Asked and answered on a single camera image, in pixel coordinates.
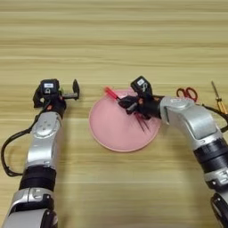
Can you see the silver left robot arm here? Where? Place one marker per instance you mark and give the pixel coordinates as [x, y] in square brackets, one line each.
[43, 142]

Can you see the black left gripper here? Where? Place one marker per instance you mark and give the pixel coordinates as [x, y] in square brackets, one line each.
[55, 103]

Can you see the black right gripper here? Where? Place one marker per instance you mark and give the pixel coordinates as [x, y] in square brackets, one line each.
[150, 105]

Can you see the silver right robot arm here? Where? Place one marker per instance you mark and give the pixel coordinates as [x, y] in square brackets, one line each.
[196, 127]

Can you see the pink round plate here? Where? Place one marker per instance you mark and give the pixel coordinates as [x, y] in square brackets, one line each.
[115, 130]

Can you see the right gripper's black labelled box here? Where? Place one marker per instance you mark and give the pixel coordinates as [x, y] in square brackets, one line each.
[142, 85]

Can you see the red marker pen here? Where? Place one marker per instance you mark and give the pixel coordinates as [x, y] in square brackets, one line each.
[111, 92]

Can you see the left gripper's black labelled box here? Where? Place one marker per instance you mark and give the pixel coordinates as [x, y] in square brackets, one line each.
[49, 86]

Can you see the gripper's black labelled box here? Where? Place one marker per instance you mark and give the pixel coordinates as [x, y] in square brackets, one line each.
[49, 86]
[142, 85]

